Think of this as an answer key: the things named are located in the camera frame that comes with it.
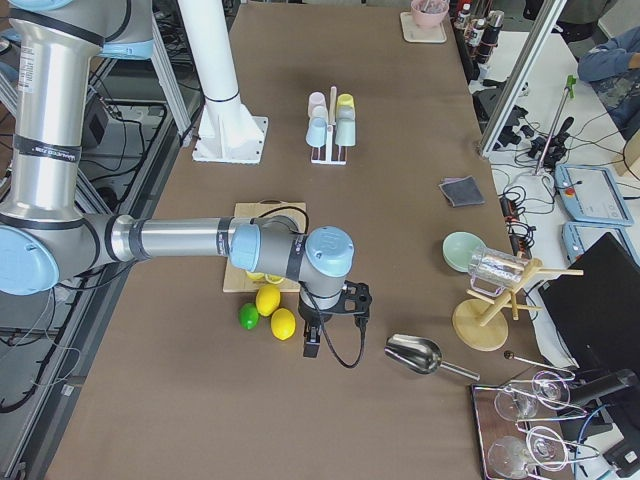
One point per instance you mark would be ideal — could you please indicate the light blue plastic cup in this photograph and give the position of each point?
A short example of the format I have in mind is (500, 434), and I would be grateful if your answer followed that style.
(316, 137)

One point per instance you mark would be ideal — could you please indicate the grey plastic cup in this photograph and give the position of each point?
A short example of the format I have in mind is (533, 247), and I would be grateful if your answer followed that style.
(345, 113)

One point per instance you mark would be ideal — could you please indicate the shiny metal ice scoop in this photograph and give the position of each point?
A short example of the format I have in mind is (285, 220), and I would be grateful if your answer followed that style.
(422, 356)

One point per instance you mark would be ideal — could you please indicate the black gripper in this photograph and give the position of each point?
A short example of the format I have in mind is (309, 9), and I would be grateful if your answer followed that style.
(311, 317)

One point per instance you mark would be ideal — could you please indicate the wooden mug tree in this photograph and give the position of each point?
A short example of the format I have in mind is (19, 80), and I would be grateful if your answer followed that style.
(480, 322)

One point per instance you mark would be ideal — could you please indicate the metal rod with green tip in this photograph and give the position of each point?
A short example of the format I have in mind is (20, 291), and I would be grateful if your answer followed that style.
(540, 146)

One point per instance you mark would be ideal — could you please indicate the green lime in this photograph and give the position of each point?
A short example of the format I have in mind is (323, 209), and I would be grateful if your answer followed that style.
(248, 316)

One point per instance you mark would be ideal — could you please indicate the yellow plastic cup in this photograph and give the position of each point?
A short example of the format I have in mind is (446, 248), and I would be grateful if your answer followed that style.
(345, 99)

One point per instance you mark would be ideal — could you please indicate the yellow lemon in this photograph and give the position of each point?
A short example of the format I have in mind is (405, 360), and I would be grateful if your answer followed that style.
(267, 300)
(283, 324)

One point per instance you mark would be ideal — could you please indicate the mint green plastic cup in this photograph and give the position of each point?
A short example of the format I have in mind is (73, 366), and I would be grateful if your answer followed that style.
(345, 132)

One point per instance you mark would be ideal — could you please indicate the cream plastic tray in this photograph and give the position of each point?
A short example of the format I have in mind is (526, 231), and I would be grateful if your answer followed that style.
(413, 33)

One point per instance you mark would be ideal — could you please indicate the aluminium frame post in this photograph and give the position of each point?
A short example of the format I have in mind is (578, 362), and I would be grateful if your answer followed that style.
(542, 27)

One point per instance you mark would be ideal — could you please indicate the clear plastic pitcher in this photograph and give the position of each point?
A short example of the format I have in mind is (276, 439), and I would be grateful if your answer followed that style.
(493, 271)

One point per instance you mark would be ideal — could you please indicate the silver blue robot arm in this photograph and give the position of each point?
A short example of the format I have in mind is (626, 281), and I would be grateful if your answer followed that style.
(47, 239)

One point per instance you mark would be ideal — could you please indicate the wooden cutting board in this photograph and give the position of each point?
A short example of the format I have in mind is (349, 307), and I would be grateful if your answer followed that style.
(235, 280)

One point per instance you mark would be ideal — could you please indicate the white wire cup holder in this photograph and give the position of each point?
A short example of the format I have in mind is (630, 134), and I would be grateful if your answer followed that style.
(330, 153)

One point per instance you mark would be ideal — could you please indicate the mint green bowl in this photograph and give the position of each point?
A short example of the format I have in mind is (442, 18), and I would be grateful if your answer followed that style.
(458, 247)

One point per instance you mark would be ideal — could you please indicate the lemon slice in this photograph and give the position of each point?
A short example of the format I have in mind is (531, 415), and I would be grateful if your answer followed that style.
(254, 276)
(273, 279)

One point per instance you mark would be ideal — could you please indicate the grey folded cloth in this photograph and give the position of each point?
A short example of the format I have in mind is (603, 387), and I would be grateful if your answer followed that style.
(461, 192)

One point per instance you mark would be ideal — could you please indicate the wine glass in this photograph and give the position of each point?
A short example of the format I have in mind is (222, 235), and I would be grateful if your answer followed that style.
(524, 399)
(541, 451)

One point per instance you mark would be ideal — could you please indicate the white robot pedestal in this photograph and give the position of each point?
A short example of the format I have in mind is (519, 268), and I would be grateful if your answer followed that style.
(228, 132)

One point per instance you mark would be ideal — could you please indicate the black power strip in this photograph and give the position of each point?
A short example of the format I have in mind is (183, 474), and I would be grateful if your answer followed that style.
(519, 233)

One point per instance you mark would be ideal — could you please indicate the black glass rack tray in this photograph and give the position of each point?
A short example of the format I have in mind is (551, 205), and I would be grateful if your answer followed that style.
(490, 427)

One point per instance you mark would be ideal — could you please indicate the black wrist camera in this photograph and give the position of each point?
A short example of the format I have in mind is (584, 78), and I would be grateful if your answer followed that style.
(357, 300)

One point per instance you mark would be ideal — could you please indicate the pink bowl of ice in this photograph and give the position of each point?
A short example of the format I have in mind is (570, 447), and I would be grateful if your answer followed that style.
(429, 13)

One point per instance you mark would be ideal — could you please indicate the seated person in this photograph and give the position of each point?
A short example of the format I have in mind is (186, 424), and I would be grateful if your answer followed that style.
(612, 69)

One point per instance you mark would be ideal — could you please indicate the blue teach pendant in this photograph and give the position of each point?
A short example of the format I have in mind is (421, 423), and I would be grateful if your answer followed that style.
(578, 237)
(590, 194)

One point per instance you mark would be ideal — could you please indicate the white plastic cup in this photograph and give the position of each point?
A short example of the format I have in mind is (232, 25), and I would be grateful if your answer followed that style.
(319, 118)

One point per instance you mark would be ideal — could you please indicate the black monitor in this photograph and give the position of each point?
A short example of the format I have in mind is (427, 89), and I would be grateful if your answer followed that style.
(597, 313)

